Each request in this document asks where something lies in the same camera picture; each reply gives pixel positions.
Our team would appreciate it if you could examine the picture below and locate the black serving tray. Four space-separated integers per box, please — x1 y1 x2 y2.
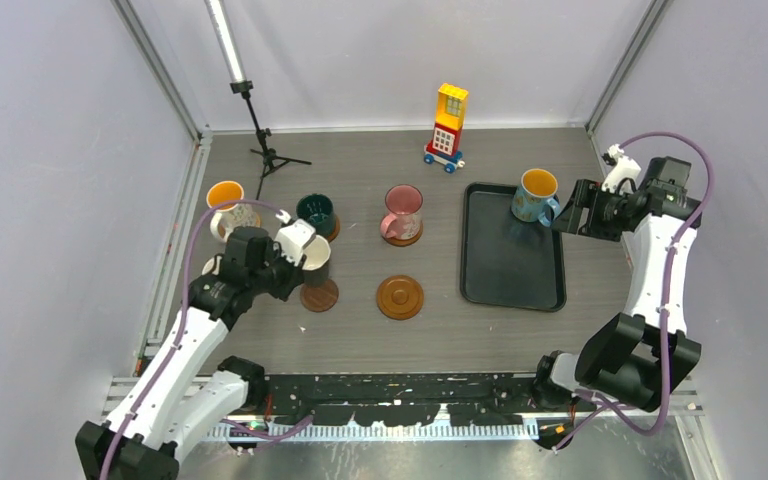
459 182 567 312

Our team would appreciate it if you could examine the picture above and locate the dark green mug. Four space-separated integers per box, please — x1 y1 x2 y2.
296 193 336 237

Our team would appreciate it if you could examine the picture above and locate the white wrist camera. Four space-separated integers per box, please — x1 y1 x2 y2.
274 210 317 266
601 144 641 194

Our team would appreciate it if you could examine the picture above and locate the dark walnut coaster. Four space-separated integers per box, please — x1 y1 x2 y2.
300 279 339 313

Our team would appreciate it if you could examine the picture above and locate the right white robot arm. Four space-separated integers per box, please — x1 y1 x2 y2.
530 151 701 412

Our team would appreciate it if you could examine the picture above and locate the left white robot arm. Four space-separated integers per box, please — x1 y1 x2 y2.
75 220 316 479

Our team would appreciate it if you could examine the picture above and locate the toy brick tower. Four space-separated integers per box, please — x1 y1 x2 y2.
423 83 469 174

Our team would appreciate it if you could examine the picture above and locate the wooden ringed coaster back right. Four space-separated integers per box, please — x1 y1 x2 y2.
384 222 424 247

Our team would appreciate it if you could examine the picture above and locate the wooden ringed coaster front right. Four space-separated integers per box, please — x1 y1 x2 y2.
375 275 424 321

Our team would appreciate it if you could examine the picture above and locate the black tripod with light pole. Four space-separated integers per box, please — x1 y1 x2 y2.
204 0 313 199

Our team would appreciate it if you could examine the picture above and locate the white patterned mug orange inside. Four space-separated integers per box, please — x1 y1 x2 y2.
206 180 261 243

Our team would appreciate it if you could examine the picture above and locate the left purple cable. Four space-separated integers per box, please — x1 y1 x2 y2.
97 199 316 480

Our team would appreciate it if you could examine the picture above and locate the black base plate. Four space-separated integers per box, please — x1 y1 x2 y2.
199 372 599 429

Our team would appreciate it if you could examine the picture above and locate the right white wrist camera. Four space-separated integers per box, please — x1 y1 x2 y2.
601 144 641 194

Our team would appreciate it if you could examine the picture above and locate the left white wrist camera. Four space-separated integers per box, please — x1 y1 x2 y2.
274 210 317 266

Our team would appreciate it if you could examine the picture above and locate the blue mug yellow inside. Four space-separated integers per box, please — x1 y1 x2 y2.
511 168 561 227

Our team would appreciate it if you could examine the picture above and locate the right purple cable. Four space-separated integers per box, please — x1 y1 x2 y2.
552 131 717 453

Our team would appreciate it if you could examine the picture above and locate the purple cable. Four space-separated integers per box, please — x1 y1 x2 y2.
97 199 316 480
552 131 717 453

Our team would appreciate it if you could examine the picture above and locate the pink mug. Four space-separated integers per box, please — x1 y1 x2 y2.
379 184 423 239

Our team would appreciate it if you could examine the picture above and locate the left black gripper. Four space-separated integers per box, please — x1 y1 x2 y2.
249 239 306 302

